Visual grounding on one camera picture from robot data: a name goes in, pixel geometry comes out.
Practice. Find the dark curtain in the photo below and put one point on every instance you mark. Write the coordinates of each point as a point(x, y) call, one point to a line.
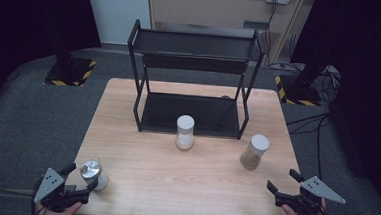
point(370, 81)
point(26, 27)

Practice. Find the beige cabinet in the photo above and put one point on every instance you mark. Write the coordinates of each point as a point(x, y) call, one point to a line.
point(211, 8)

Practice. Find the black stand with striped base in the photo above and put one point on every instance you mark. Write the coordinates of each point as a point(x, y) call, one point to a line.
point(301, 92)
point(68, 71)

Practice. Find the white-lid jar of brown powder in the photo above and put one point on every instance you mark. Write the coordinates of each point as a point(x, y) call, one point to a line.
point(255, 151)

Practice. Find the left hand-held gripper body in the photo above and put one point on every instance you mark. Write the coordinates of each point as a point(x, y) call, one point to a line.
point(52, 184)

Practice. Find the silver-lid glass spice jar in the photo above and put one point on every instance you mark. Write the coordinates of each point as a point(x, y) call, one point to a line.
point(91, 170)

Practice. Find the white-lid jar of white powder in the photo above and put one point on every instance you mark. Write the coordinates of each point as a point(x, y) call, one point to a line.
point(185, 130)

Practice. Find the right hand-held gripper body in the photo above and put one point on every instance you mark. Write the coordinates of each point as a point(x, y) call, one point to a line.
point(317, 190)

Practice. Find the black metal shelf rack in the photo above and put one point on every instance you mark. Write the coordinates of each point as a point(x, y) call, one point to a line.
point(191, 114)

